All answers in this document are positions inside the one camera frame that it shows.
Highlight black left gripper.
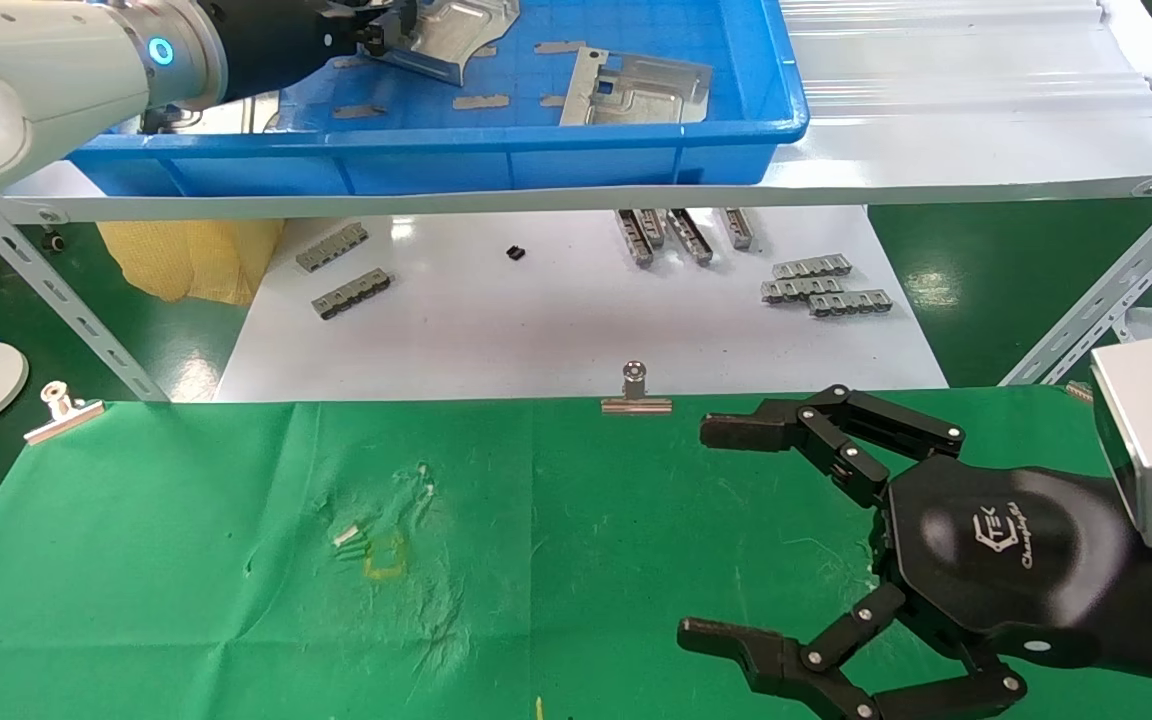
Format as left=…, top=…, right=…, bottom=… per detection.
left=198, top=0, right=417, bottom=103

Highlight perforated steel shelf leg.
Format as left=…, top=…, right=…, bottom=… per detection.
left=0, top=200, right=170, bottom=403
left=998, top=170, right=1152, bottom=388

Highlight silver binder clip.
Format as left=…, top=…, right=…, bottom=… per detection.
left=601, top=361, right=673, bottom=415
left=23, top=380, right=105, bottom=445

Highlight translucent corrugated plastic sheet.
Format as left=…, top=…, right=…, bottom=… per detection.
left=781, top=0, right=1152, bottom=126

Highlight blue plastic tray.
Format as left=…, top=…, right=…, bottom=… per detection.
left=66, top=0, right=810, bottom=197

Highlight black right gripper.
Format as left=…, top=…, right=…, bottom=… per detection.
left=677, top=384, right=1137, bottom=720

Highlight white shelf board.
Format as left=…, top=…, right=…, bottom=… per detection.
left=0, top=0, right=1152, bottom=223

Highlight green table cloth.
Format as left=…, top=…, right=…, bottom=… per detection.
left=0, top=385, right=1152, bottom=720

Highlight yellow mesh bag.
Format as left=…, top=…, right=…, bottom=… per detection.
left=96, top=218, right=285, bottom=307

